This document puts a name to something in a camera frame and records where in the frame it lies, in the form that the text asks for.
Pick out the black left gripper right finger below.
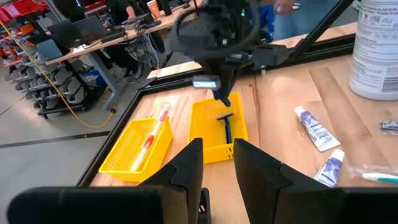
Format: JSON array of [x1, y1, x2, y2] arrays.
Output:
[[233, 138, 346, 224]]

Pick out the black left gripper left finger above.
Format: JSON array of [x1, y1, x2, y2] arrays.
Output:
[[138, 138, 205, 224]]

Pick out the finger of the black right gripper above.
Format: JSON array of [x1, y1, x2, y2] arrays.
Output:
[[203, 60, 223, 77], [221, 63, 243, 106]]

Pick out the small silver item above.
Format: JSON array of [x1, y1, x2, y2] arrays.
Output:
[[192, 75, 222, 91]]

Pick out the red and white toothbrush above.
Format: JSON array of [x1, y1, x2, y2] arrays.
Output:
[[129, 101, 172, 172]]

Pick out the dark blue razor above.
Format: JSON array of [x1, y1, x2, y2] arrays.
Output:
[[216, 112, 234, 145]]

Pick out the teal toothbrush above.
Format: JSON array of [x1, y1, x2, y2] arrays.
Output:
[[347, 164, 398, 185]]

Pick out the yellow plastic basket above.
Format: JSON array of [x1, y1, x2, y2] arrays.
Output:
[[98, 116, 174, 184], [187, 91, 249, 165]]

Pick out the white purple toothpaste tube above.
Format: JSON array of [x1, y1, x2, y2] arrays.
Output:
[[313, 149, 346, 189], [294, 105, 342, 153]]

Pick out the orange cup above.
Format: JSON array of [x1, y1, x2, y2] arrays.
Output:
[[146, 0, 162, 19]]

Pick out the person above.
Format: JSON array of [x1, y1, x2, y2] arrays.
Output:
[[105, 0, 165, 78], [273, 0, 343, 41], [52, 0, 86, 22]]

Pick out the grey-legged desk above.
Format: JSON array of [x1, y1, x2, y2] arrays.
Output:
[[45, 0, 206, 111]]

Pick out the black laptop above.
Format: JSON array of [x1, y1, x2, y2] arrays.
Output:
[[46, 15, 108, 47]]

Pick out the wrapped nail clipper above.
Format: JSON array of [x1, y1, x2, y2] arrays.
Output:
[[378, 119, 398, 135]]

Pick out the white wipes canister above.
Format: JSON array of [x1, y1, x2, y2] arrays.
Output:
[[348, 0, 398, 101]]

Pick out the shelf rack with grey bins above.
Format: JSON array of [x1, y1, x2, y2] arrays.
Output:
[[0, 18, 94, 119]]

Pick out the red storage bins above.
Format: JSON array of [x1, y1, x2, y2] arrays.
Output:
[[0, 0, 50, 24]]

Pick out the black metal table frame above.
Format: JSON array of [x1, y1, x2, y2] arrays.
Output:
[[76, 0, 357, 187]]

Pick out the yellow floor cable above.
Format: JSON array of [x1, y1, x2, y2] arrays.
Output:
[[0, 20, 116, 129]]

